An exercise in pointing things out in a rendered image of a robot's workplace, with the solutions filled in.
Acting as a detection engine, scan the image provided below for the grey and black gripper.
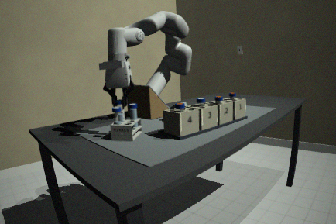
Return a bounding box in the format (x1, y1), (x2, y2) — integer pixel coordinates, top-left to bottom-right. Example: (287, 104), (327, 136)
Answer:
(103, 60), (135, 107)

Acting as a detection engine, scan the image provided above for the cream bucket adapter with holes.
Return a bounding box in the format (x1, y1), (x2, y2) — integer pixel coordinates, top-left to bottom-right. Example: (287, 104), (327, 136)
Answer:
(205, 101), (233, 125)
(163, 108), (199, 136)
(185, 104), (218, 130)
(223, 98), (245, 120)

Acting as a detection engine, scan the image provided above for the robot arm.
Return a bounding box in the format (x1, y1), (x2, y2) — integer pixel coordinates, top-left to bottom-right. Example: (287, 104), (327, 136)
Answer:
(99, 11), (192, 95)

